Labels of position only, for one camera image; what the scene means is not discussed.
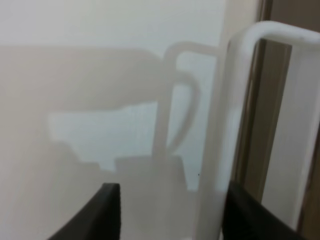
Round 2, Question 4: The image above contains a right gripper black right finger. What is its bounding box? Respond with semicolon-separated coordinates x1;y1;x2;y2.
222;181;303;240

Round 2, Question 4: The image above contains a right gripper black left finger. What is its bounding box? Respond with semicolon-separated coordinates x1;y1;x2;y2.
50;183;121;240

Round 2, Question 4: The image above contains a dark drawer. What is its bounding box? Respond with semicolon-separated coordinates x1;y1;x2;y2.
192;0;320;240

